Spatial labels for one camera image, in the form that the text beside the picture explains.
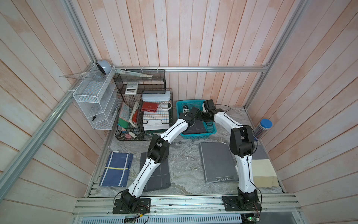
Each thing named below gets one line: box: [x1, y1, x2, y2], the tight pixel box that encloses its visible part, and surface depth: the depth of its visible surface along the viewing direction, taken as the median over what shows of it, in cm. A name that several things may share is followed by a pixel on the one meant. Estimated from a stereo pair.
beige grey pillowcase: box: [251, 159, 280, 189], surface depth 84 cm
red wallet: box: [141, 101, 159, 113], surface depth 93 cm
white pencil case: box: [141, 90, 171, 102], surface depth 97 cm
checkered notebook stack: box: [142, 100, 170, 131], surface depth 88 cm
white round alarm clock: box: [96, 59, 112, 76], surface depth 85 cm
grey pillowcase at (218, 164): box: [198, 141, 240, 184], surface depth 87 cm
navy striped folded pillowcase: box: [99, 150, 134, 188], surface depth 87 cm
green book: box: [117, 117, 130, 129], surface depth 102 cm
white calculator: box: [124, 81, 139, 95], surface depth 100 cm
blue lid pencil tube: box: [253, 118, 273, 140], surface depth 88 cm
